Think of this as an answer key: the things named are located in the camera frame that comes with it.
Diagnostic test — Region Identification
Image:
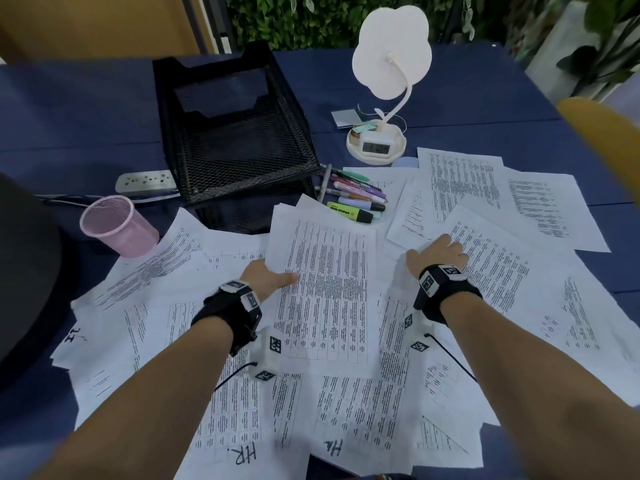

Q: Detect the dark green potted plant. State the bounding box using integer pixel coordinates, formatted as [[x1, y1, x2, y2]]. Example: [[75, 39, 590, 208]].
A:
[[555, 0, 640, 101]]

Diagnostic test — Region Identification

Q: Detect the power strip cable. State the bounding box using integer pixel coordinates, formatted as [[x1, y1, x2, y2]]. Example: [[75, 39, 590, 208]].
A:
[[35, 192, 181, 208]]

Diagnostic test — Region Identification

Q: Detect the person's left hand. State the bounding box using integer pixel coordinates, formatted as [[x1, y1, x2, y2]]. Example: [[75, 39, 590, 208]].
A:
[[241, 258, 301, 303]]

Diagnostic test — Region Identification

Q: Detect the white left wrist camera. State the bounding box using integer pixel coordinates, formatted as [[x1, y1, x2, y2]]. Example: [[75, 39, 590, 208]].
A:
[[248, 325, 287, 383]]

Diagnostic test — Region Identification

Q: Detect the black left wristband with markers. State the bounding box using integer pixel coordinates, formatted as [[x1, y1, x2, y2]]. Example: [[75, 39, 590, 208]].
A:
[[189, 279, 263, 358]]

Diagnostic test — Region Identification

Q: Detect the black mesh tiered tray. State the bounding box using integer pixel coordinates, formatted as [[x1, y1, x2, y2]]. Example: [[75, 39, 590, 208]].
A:
[[152, 42, 321, 235]]

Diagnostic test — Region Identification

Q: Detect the printed paper sheet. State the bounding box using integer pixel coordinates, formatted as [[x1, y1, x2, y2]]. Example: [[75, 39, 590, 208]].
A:
[[263, 193, 379, 367]]

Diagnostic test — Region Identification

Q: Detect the black wristband with markers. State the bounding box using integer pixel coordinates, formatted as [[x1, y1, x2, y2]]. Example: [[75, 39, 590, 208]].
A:
[[412, 263, 483, 325], [189, 279, 263, 358]]

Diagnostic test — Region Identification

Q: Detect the white power strip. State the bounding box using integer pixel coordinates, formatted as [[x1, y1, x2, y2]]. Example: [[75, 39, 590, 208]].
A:
[[115, 168, 179, 195]]

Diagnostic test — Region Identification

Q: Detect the black left camera cable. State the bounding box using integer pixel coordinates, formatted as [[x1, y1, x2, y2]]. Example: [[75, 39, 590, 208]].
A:
[[213, 362, 259, 393]]

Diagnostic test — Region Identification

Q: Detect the green plant wall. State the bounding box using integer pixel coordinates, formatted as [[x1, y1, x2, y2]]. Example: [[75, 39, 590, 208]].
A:
[[225, 0, 526, 51]]

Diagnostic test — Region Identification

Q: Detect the small grey square card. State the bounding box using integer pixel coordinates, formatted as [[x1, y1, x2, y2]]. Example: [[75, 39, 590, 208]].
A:
[[331, 108, 363, 129]]

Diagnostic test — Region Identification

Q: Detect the white column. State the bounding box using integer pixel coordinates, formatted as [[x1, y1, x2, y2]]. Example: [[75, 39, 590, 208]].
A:
[[525, 2, 640, 103]]

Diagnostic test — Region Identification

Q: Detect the black right camera cable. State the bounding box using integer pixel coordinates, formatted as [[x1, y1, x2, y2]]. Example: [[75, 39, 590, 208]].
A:
[[423, 333, 479, 383]]

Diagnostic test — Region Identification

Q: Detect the black right wristband with markers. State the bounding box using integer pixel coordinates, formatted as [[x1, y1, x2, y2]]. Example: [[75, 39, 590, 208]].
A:
[[412, 263, 483, 325]]

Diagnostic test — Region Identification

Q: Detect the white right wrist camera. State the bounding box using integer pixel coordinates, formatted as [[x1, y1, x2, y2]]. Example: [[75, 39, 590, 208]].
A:
[[399, 309, 436, 358]]

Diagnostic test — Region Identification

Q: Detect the black camera cable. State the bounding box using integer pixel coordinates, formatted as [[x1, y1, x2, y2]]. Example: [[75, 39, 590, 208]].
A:
[[423, 333, 479, 383], [213, 362, 259, 393]]

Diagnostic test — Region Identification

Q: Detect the person's left forearm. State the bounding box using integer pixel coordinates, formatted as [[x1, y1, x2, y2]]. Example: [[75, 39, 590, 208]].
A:
[[29, 322, 236, 480]]

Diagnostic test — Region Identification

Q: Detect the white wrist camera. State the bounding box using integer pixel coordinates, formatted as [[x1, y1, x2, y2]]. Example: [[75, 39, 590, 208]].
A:
[[399, 309, 436, 358], [248, 325, 287, 383]]

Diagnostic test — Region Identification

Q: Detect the person's right forearm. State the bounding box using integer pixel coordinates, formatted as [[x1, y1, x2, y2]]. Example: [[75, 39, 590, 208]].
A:
[[439, 294, 640, 480]]

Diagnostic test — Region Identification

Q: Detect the white flower-shaped desk lamp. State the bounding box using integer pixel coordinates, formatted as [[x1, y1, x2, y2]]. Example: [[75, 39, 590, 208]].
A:
[[345, 5, 433, 163]]

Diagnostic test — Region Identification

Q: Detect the small digital clock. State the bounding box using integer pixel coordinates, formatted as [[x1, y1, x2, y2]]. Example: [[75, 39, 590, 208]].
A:
[[359, 136, 392, 155]]

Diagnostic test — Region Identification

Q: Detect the pink mesh cup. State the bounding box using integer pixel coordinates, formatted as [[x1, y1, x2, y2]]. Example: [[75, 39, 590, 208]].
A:
[[79, 194, 161, 259]]

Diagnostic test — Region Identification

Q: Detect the dark metal door frame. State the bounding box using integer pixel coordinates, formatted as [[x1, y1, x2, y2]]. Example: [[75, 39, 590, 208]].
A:
[[199, 0, 236, 53]]

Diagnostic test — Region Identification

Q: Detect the large black chair back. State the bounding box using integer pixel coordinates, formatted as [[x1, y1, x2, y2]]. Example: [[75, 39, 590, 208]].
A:
[[0, 172, 79, 391]]

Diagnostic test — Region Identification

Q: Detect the bunch of coloured markers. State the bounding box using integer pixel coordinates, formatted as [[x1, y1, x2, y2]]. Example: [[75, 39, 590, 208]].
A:
[[315, 163, 389, 225]]

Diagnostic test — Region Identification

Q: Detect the person's right hand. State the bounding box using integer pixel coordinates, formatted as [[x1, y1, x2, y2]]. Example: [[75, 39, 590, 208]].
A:
[[403, 233, 471, 278]]

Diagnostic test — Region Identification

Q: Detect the pile of printed papers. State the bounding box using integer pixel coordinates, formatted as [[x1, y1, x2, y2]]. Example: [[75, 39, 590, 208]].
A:
[[49, 147, 640, 480]]

